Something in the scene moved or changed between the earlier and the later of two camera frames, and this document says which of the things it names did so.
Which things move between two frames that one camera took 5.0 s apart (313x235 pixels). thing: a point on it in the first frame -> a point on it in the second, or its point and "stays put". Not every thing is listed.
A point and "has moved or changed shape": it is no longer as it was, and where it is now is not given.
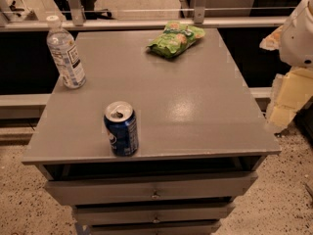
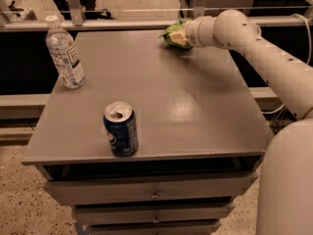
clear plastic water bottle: (66, 55) stays put
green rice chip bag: (176, 37) has moved or changed shape
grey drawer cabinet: (201, 138) stays put
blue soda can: (120, 122) stays put
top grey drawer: (134, 188) stays put
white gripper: (297, 41) -> (191, 33)
